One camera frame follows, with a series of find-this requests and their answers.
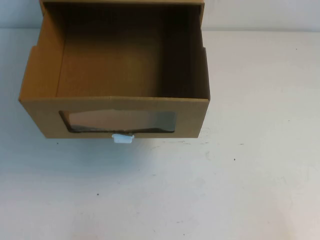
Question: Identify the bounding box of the cardboard shoe box drawer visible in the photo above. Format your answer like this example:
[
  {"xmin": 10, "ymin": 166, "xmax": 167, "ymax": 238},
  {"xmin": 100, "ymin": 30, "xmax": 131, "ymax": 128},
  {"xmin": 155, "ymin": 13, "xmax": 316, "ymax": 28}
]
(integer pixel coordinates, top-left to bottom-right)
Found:
[{"xmin": 17, "ymin": 2, "xmax": 213, "ymax": 140}]

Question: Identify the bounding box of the white plastic drawer handle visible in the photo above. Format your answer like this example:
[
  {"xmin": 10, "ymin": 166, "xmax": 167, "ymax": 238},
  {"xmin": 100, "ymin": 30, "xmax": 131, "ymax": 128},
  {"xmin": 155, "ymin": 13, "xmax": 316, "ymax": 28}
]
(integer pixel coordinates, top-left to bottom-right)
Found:
[{"xmin": 111, "ymin": 133, "xmax": 135, "ymax": 146}]

